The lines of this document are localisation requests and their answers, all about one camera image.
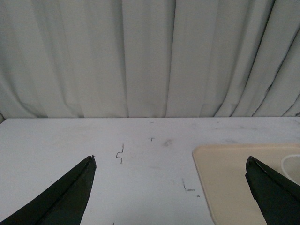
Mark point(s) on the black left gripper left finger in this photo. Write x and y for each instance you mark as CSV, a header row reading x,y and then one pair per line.
x,y
63,203

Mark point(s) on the beige rectangular plastic tray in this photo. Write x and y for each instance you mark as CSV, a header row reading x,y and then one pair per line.
x,y
222,169

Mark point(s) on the white pleated curtain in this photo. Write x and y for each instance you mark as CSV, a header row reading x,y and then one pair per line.
x,y
149,58

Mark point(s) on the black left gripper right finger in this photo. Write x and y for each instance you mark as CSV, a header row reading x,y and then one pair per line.
x,y
278,197

